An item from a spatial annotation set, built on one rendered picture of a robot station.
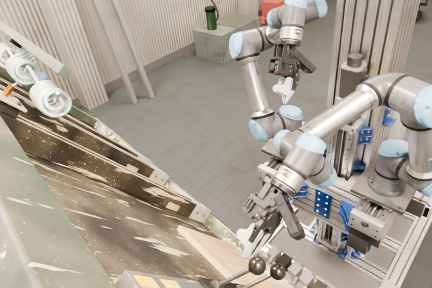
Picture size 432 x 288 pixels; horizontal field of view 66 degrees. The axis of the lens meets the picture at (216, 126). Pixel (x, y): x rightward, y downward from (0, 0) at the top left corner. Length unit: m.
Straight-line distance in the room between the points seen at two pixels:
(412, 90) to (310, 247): 1.51
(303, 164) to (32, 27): 3.97
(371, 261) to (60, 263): 2.20
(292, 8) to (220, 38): 3.93
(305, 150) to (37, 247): 0.67
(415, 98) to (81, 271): 0.99
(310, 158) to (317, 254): 1.56
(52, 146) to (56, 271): 0.74
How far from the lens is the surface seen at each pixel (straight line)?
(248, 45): 1.61
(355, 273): 2.37
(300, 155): 0.89
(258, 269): 0.75
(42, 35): 4.56
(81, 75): 4.57
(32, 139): 1.05
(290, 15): 1.19
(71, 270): 0.39
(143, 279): 0.63
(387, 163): 1.54
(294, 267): 1.68
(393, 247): 2.52
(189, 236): 1.22
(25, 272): 0.36
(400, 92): 1.16
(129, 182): 1.27
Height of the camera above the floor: 2.18
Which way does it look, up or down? 35 degrees down
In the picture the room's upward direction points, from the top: 7 degrees counter-clockwise
